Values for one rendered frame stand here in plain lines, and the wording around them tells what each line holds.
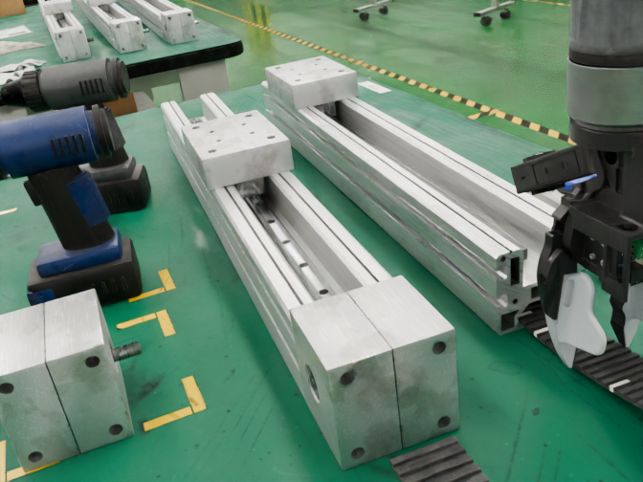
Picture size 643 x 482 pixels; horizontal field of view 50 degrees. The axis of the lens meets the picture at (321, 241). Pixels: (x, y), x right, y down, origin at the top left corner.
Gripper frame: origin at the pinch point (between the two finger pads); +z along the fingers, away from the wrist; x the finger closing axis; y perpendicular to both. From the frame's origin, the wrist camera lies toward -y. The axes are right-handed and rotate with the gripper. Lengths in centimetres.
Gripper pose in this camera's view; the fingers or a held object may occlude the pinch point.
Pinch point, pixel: (591, 339)
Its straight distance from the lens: 63.3
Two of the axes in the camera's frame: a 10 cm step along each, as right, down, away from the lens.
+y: 3.3, 3.8, -8.6
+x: 9.3, -2.6, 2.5
